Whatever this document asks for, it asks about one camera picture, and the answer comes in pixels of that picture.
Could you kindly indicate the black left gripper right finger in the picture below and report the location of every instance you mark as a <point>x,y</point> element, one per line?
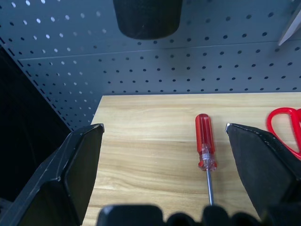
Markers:
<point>261,169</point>

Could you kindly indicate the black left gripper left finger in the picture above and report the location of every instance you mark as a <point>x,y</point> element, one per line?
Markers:
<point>77,164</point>

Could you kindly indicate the grey pegboard panel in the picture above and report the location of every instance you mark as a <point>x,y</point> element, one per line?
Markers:
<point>164,61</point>

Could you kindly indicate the black cylindrical holder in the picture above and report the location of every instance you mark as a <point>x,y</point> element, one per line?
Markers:
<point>147,18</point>

